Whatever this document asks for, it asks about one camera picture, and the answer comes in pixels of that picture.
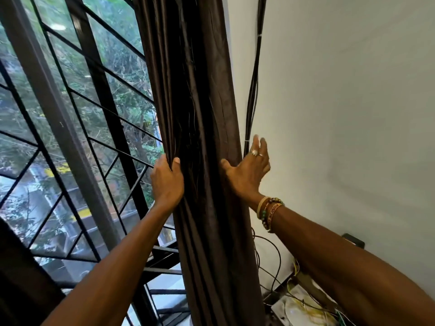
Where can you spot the white electronic device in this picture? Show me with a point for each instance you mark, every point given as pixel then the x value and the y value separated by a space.
pixel 292 312

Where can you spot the person's left hand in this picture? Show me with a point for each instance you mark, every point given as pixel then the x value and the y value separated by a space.
pixel 168 190

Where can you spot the person's left forearm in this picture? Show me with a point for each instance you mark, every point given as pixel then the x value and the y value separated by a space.
pixel 108 278

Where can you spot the black wall-mounted box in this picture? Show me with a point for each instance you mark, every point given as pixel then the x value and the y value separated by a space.
pixel 355 241

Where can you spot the person's right forearm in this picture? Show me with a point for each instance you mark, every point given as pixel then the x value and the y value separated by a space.
pixel 357 275

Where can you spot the dark brown curtain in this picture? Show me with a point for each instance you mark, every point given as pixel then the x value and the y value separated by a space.
pixel 190 81
pixel 23 285

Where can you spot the person's right hand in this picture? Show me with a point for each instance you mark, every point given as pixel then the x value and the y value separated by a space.
pixel 248 179

